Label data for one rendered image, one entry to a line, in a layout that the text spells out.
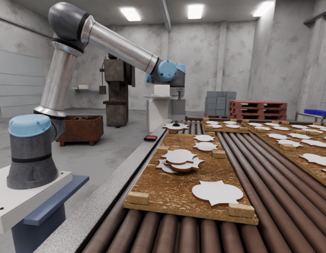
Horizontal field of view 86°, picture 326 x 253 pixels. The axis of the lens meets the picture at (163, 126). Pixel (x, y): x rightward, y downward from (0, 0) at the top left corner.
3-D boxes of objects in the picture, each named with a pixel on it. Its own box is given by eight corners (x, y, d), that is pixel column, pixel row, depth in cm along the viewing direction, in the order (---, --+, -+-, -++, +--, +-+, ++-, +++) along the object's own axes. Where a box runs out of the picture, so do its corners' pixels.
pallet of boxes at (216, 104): (206, 118, 791) (207, 91, 766) (203, 115, 874) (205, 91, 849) (233, 119, 777) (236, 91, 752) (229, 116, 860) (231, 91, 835)
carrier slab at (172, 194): (123, 208, 48) (123, 203, 48) (154, 154, 88) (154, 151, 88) (258, 226, 43) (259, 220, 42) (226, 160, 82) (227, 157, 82)
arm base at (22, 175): (-7, 186, 57) (-9, 158, 56) (32, 168, 72) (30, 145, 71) (36, 192, 56) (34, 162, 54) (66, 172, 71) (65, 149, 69)
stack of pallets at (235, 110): (268, 131, 553) (272, 101, 533) (284, 139, 465) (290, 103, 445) (225, 129, 567) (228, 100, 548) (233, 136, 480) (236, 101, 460)
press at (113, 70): (111, 120, 700) (108, 52, 647) (140, 121, 682) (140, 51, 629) (93, 127, 572) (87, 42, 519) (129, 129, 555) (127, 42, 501)
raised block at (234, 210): (228, 216, 44) (229, 206, 43) (227, 211, 45) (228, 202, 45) (254, 219, 43) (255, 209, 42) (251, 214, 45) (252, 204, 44)
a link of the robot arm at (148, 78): (148, 63, 74) (173, 65, 76) (144, 67, 84) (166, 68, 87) (149, 82, 75) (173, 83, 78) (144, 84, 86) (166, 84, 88)
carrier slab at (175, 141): (155, 154, 88) (155, 151, 88) (167, 134, 128) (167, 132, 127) (226, 160, 82) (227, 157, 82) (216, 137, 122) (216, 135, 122)
